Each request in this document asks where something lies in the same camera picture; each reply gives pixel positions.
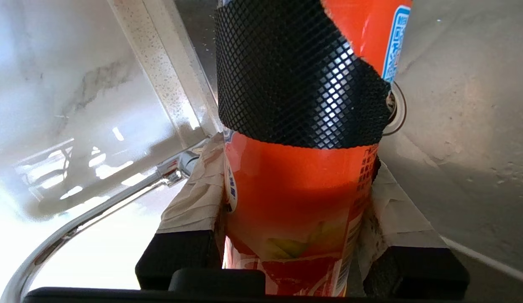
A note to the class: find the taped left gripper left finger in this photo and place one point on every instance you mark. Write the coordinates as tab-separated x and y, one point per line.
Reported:
190	210

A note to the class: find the orange detergent bottle yellow cap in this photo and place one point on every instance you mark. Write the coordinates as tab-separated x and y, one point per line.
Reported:
295	202

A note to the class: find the chrome kitchen faucet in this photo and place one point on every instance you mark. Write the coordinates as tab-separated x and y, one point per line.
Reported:
97	210

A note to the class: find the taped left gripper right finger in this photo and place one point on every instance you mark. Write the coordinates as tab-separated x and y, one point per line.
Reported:
409	261

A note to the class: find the stainless steel sink basin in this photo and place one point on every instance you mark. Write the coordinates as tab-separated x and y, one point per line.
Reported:
476	126

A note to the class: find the black anti-slip mesh wrap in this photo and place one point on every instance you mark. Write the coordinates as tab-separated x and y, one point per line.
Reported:
278	75

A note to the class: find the round metal drain strainer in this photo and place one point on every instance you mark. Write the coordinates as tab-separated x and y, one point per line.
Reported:
398	109

